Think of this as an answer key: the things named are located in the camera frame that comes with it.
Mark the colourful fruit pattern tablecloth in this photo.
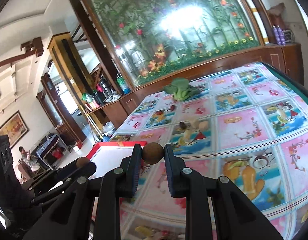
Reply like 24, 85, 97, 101
109, 62, 308, 239

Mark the black kettle on cabinet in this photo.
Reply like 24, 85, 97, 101
98, 77, 114, 99

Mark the framed wall painting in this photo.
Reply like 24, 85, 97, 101
0, 111, 29, 148

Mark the green plastic bottle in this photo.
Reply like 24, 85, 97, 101
116, 73, 131, 94

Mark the red box white interior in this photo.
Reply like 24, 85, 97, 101
86, 141, 147, 179

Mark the dark red date centre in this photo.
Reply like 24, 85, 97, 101
179, 122, 187, 129

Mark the green bok choy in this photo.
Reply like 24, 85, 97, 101
164, 77, 201, 101

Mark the brown round fruit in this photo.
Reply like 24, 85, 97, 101
76, 157, 89, 168
142, 142, 164, 165

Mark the purple bottle left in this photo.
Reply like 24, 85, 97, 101
272, 25, 281, 45

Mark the purple bottle right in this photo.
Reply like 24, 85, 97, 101
277, 25, 286, 46

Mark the floral glass partition screen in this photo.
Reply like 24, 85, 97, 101
81, 0, 261, 87

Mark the purple bottle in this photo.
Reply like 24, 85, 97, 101
272, 25, 281, 45
277, 25, 286, 46

